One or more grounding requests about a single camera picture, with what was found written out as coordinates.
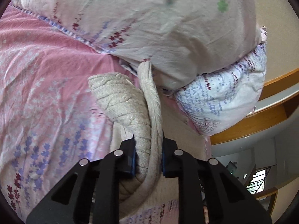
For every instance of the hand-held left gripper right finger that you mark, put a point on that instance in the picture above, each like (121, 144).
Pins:
(164, 162)

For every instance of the wooden headboard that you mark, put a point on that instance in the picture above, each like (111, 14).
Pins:
(257, 123)

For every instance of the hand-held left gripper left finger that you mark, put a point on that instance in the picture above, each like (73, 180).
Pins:
(132, 162)

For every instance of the pink floral pillow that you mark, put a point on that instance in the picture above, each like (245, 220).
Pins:
(151, 16)

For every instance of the pink floral bed sheet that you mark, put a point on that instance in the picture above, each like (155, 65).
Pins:
(46, 74)

